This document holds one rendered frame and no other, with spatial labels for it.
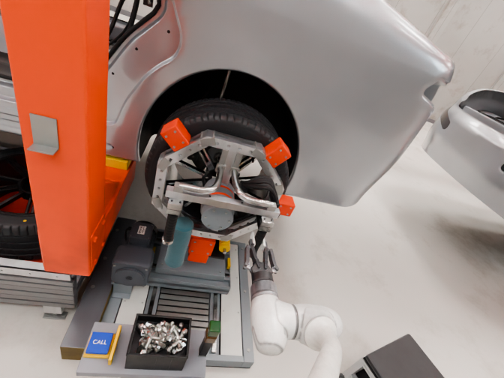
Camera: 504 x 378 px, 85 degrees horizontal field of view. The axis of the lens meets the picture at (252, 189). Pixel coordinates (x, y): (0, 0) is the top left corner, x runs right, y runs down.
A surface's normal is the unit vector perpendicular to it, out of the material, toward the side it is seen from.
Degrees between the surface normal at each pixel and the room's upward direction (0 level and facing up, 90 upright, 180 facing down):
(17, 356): 0
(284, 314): 5
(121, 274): 90
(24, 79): 90
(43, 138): 90
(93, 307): 0
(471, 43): 90
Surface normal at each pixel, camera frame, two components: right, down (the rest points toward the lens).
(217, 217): 0.07, 0.61
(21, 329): 0.32, -0.76
